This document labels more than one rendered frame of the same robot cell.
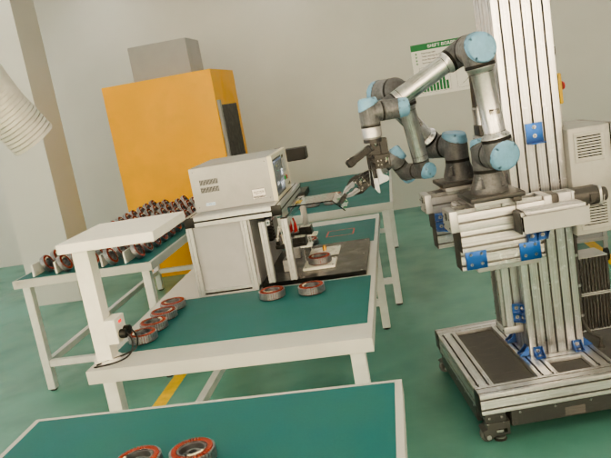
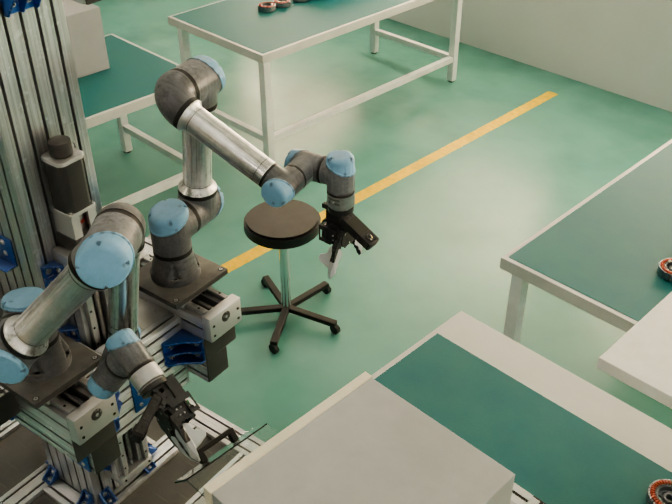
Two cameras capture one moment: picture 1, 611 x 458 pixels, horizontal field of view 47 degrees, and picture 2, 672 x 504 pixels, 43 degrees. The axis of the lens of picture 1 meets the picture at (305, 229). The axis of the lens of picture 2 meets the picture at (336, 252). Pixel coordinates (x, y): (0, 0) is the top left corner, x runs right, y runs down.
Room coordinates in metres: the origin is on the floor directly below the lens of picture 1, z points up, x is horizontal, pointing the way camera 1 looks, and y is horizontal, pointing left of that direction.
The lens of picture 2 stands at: (4.22, 0.84, 2.57)
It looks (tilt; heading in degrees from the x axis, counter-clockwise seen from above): 35 degrees down; 217
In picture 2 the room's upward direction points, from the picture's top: straight up
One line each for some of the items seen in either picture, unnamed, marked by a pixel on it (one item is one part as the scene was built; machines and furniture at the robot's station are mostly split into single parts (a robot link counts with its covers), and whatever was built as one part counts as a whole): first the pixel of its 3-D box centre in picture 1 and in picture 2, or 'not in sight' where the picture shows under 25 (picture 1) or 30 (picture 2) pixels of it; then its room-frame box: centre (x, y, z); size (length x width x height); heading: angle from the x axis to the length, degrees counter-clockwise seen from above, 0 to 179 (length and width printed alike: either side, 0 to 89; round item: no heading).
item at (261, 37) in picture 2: not in sight; (327, 51); (-0.14, -2.48, 0.38); 1.90 x 0.90 x 0.75; 172
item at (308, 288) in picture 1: (311, 287); not in sight; (2.82, 0.02, 0.77); 0.11 x 0.11 x 0.04
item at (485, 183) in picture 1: (488, 180); (174, 259); (2.86, -0.78, 1.09); 0.15 x 0.15 x 0.10
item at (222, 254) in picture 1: (223, 259); not in sight; (3.04, 0.38, 0.91); 0.28 x 0.03 x 0.32; 82
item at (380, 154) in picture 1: (376, 154); (338, 223); (2.65, -0.32, 1.29); 0.09 x 0.08 x 0.12; 90
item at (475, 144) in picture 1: (485, 152); (171, 226); (2.85, -0.79, 1.20); 0.13 x 0.12 x 0.14; 8
